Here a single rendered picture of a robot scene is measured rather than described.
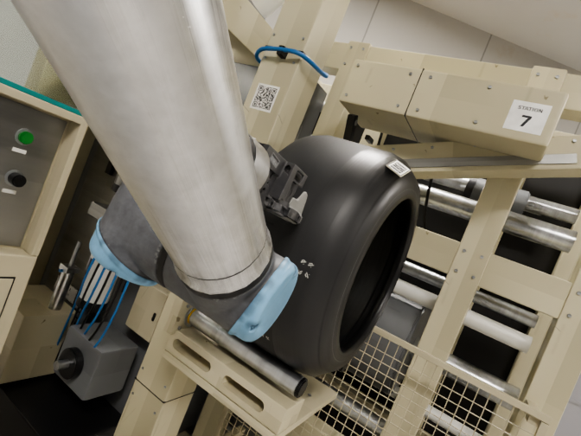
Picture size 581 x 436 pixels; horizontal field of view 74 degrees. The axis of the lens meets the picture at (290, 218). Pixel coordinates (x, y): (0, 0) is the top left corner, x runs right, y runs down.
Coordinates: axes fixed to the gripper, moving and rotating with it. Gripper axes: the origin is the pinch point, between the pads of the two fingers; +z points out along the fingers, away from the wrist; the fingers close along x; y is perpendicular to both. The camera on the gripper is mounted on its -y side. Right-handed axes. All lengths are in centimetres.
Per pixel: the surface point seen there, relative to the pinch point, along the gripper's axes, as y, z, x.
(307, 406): -39, 35, -7
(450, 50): 249, 299, 79
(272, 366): -30.0, 17.6, -1.5
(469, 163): 42, 56, -17
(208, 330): -31.4, 17.4, 17.5
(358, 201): 8.6, 4.5, -8.6
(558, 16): 278, 275, -3
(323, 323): -15.1, 8.5, -11.0
